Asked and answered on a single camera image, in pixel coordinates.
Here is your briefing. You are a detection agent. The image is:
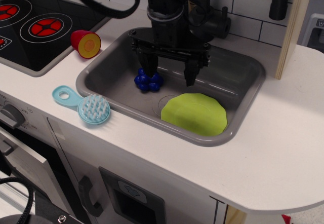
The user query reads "black toy faucet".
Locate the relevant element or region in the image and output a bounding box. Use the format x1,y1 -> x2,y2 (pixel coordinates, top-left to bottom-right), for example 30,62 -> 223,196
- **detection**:
188,0 -> 288,42

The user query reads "black toy stove top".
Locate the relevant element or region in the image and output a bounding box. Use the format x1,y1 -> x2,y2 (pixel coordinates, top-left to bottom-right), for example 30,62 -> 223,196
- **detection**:
1,0 -> 108,77

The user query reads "grey dishwasher panel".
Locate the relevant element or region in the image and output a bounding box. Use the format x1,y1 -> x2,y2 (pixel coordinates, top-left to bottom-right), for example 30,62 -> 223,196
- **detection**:
99,167 -> 167,223

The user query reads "wooden shelf side panel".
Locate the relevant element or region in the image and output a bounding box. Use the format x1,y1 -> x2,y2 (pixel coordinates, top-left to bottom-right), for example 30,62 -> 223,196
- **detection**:
274,0 -> 309,80

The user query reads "grey oven knob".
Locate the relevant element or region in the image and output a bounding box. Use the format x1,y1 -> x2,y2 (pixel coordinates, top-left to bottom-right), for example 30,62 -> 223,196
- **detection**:
1,104 -> 25,129

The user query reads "grey cabinet door handle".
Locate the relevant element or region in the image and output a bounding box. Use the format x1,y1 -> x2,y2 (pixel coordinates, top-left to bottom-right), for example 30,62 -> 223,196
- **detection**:
78,176 -> 103,217

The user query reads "black braided cable lower left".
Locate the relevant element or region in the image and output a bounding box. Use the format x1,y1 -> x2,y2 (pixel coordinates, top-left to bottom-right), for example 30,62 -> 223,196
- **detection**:
0,176 -> 35,224

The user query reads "grey plastic sink basin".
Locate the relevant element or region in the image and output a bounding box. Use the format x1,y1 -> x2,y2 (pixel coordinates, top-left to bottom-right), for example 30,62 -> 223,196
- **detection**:
76,31 -> 265,147

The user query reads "grey oven door handle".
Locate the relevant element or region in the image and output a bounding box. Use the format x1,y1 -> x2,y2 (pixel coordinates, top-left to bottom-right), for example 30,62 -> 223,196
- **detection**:
0,140 -> 16,156

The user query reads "lime green plastic plate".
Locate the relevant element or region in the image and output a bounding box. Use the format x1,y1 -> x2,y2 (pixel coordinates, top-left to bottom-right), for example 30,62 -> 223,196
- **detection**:
161,93 -> 228,136

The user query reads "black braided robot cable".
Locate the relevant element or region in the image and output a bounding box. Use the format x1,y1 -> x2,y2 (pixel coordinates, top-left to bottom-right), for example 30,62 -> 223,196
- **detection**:
62,0 -> 141,19

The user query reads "red yellow toy fruit half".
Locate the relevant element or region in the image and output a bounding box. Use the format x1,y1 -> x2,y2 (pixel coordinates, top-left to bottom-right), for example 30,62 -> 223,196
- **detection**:
70,30 -> 101,59

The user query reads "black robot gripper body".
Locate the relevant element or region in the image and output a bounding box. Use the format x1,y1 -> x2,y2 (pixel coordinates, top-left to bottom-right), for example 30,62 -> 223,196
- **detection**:
129,7 -> 210,67

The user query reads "blue toy blueberry cluster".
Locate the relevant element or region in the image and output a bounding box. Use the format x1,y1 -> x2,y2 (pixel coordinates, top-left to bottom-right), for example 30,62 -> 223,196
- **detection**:
134,68 -> 164,92

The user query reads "light blue scrub brush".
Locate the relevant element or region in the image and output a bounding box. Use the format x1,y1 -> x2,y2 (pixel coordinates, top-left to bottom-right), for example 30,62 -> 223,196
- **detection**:
52,86 -> 110,125

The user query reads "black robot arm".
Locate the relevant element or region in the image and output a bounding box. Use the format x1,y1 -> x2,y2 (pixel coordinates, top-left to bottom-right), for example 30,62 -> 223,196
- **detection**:
129,0 -> 211,86

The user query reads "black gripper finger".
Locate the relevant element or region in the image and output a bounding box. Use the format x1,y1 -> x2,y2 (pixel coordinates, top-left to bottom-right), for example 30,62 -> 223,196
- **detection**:
184,59 -> 204,87
137,50 -> 158,78

